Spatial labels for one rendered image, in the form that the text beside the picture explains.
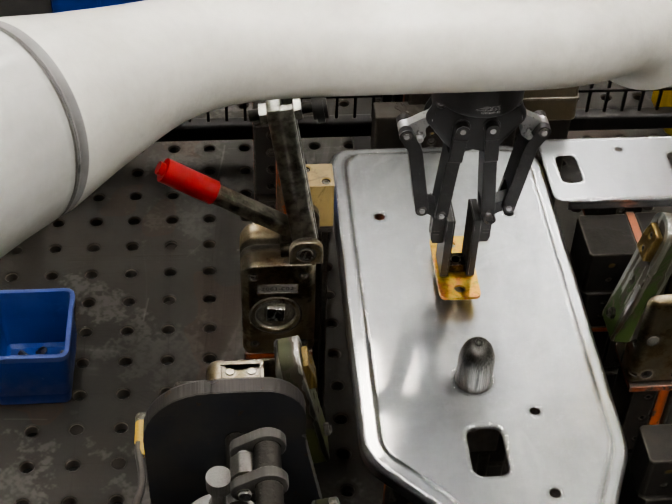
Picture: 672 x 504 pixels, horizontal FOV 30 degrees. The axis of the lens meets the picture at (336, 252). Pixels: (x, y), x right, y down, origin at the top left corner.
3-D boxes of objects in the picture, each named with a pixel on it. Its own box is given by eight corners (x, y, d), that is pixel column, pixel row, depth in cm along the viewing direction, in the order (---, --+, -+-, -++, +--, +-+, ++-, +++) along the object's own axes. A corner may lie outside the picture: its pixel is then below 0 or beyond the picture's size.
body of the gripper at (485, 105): (437, 82, 98) (427, 173, 104) (544, 80, 98) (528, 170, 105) (424, 28, 103) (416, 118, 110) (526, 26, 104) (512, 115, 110)
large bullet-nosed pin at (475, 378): (492, 404, 109) (501, 353, 105) (456, 405, 109) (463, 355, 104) (486, 376, 111) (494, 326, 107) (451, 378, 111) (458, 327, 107)
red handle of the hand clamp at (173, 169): (320, 245, 111) (163, 174, 104) (306, 261, 112) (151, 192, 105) (317, 214, 114) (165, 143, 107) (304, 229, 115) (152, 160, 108)
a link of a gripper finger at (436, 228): (448, 201, 111) (415, 202, 110) (443, 243, 114) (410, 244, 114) (446, 190, 112) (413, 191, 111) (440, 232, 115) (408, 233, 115)
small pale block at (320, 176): (326, 431, 142) (335, 186, 117) (296, 432, 142) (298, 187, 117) (324, 407, 145) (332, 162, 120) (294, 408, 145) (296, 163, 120)
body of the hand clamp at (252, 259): (311, 498, 136) (317, 265, 112) (248, 501, 135) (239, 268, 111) (308, 454, 140) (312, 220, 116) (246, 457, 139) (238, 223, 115)
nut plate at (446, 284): (481, 299, 114) (483, 289, 114) (440, 300, 114) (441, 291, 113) (467, 237, 121) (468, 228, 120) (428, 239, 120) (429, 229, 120)
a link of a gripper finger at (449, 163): (474, 127, 103) (457, 126, 103) (448, 227, 111) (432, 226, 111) (467, 98, 106) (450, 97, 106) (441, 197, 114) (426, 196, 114)
